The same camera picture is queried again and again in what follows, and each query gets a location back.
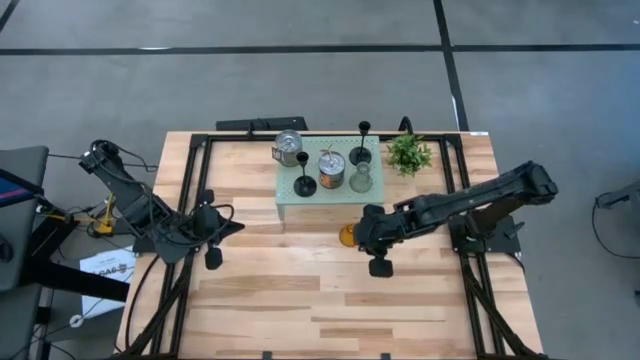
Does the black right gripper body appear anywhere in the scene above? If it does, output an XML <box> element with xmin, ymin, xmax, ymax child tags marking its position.
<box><xmin>355</xmin><ymin>202</ymin><xmax>404</xmax><ymax>257</ymax></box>

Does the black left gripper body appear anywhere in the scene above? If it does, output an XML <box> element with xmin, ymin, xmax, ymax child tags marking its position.
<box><xmin>192</xmin><ymin>188</ymin><xmax>224</xmax><ymax>247</ymax></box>

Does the amber glass candle holder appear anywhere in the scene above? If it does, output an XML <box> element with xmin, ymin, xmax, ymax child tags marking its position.
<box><xmin>338</xmin><ymin>223</ymin><xmax>359</xmax><ymax>249</ymax></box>

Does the metal tin candle orange label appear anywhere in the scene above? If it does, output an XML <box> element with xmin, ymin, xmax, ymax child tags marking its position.
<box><xmin>317</xmin><ymin>144</ymin><xmax>347</xmax><ymax>191</ymax></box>

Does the tall black candlestick holder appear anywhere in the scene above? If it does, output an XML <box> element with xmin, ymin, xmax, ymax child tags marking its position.
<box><xmin>292</xmin><ymin>151</ymin><xmax>318</xmax><ymax>198</ymax></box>
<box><xmin>348</xmin><ymin>120</ymin><xmax>374</xmax><ymax>167</ymax></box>

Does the green perforated metal shelf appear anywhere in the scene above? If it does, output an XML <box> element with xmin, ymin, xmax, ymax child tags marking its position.
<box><xmin>274</xmin><ymin>134</ymin><xmax>386</xmax><ymax>221</ymax></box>

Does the small green artificial plant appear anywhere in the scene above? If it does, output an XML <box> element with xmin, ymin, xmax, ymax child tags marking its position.
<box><xmin>385</xmin><ymin>133</ymin><xmax>434</xmax><ymax>179</ymax></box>

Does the yellow clamp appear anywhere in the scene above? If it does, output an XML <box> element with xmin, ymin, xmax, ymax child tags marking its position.
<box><xmin>93</xmin><ymin>192</ymin><xmax>118</xmax><ymax>237</ymax></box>

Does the black flat box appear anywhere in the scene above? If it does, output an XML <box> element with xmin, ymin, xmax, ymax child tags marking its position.
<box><xmin>215</xmin><ymin>116</ymin><xmax>309</xmax><ymax>133</ymax></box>

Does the white printed paper sheet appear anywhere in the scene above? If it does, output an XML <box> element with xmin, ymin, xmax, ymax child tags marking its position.
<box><xmin>78</xmin><ymin>244</ymin><xmax>137</xmax><ymax>317</ymax></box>

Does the blue fabric item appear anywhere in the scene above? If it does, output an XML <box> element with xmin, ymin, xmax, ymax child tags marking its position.
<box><xmin>0</xmin><ymin>177</ymin><xmax>32</xmax><ymax>209</ymax></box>

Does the black stand leg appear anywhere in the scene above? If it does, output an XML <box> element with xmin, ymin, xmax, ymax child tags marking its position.
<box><xmin>594</xmin><ymin>180</ymin><xmax>640</xmax><ymax>210</ymax></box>

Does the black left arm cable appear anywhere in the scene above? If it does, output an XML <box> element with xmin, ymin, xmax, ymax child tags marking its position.
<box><xmin>149</xmin><ymin>202</ymin><xmax>237</xmax><ymax>249</ymax></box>

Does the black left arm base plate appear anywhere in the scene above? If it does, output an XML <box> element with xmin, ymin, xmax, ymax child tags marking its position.
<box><xmin>132</xmin><ymin>233</ymin><xmax>201</xmax><ymax>256</ymax></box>

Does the black aluminium table frame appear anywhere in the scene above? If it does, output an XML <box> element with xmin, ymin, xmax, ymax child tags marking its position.
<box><xmin>117</xmin><ymin>130</ymin><xmax>549</xmax><ymax>360</ymax></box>

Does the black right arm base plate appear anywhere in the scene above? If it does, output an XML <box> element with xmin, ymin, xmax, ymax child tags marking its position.
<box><xmin>447</xmin><ymin>212</ymin><xmax>522</xmax><ymax>255</ymax></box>

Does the black floor stand frame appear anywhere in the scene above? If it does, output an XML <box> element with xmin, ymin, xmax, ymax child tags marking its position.
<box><xmin>19</xmin><ymin>214</ymin><xmax>132</xmax><ymax>304</ymax></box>

